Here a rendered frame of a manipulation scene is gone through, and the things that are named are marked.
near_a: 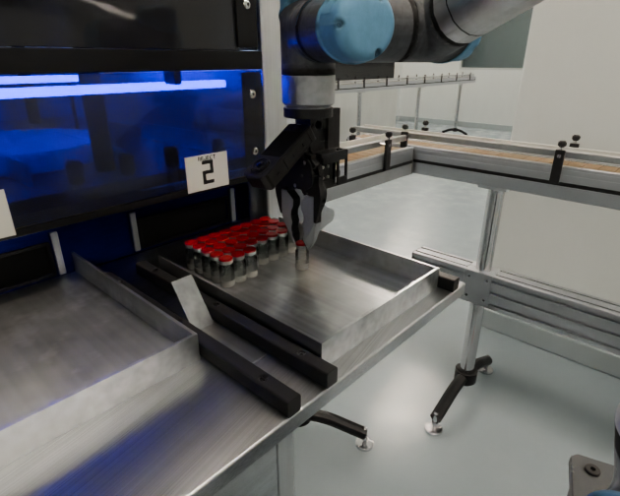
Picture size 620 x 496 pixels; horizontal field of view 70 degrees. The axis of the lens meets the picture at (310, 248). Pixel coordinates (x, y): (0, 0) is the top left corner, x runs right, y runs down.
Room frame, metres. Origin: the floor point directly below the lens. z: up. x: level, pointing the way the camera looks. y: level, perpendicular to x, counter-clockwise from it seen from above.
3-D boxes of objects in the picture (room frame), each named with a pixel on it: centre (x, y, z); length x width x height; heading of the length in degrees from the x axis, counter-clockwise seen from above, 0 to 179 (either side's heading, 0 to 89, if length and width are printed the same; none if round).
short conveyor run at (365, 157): (1.26, -0.06, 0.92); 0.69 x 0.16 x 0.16; 137
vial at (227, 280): (0.60, 0.12, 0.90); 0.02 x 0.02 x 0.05
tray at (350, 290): (0.61, 0.02, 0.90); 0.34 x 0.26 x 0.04; 47
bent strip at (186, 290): (0.46, 0.11, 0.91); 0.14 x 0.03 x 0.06; 48
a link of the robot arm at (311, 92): (0.67, 0.00, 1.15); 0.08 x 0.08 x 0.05
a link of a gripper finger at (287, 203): (0.69, 0.02, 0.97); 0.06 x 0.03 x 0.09; 137
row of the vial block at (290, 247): (0.67, 0.09, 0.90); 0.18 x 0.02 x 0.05; 137
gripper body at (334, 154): (0.68, 0.00, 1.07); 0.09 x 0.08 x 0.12; 137
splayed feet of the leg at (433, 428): (1.35, -0.58, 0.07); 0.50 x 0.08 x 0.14; 137
